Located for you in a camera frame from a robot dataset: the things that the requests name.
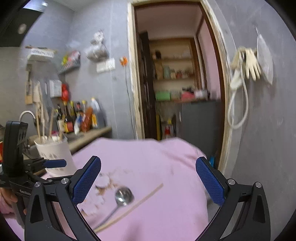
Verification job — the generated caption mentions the white upper wall rack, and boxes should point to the white upper wall rack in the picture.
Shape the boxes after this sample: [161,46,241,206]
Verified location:
[25,46,57,62]

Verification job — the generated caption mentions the orange wall hook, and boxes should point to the orange wall hook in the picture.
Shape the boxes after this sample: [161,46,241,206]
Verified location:
[119,56,128,67]

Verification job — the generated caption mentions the white plastic utensil holder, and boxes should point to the white plastic utensil holder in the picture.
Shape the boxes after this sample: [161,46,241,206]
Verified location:
[34,136,77,177]

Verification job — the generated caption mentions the white wall switch socket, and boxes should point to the white wall switch socket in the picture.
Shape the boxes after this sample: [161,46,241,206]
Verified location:
[96,58,115,73]

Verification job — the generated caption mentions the grey wall shelf rack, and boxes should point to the grey wall shelf rack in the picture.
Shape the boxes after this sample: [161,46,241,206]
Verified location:
[58,58,81,75]

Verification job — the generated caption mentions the wooden grater board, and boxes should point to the wooden grater board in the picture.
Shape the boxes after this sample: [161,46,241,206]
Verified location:
[25,64,33,105]

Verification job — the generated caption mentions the white wall basket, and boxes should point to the white wall basket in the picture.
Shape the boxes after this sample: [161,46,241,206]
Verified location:
[49,80,62,98]

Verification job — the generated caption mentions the chrome kitchen faucet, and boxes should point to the chrome kitchen faucet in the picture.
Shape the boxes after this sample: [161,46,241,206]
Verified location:
[18,110,37,123]

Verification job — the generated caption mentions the dark soy sauce bottle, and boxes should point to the dark soy sauce bottle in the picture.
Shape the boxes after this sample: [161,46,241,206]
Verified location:
[63,101,74,133]

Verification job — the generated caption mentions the hanging plastic bag of spices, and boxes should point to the hanging plastic bag of spices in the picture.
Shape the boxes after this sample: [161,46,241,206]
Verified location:
[85,31,109,62]

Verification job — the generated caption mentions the orange spice bag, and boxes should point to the orange spice bag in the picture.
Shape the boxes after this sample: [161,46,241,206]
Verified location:
[80,107,93,133]

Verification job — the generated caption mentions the hanging beige towel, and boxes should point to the hanging beige towel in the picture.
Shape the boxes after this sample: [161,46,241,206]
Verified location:
[33,81,43,112]

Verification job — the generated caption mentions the red plastic bag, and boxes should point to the red plastic bag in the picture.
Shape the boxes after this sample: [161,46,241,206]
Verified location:
[61,83,69,101]

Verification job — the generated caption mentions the dark grey cabinet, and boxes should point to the dark grey cabinet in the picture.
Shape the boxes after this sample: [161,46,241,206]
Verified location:
[181,100,222,159]

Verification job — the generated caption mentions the wooden door frame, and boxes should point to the wooden door frame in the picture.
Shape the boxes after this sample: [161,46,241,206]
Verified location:
[127,1,245,177]

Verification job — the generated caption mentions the rubber gloves on wall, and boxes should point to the rubber gloves on wall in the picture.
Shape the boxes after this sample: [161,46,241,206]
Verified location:
[230,47,261,81]

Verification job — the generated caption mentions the steel spoon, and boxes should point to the steel spoon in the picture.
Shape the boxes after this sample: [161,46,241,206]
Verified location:
[93,186,134,230]

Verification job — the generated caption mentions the large oil jug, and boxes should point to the large oil jug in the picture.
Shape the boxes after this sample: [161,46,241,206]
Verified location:
[91,97,105,128]

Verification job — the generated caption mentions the person's left hand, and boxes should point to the person's left hand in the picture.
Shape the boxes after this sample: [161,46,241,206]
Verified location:
[0,188,18,214]

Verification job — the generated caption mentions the white hose on wall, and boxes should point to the white hose on wall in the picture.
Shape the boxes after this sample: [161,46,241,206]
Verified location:
[227,67,250,130]

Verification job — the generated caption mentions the black range hood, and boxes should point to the black range hood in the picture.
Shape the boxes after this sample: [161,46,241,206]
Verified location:
[1,8,45,47]

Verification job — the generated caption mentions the pink floral table cloth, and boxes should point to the pink floral table cloth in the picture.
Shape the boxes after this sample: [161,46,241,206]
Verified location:
[4,136,220,241]

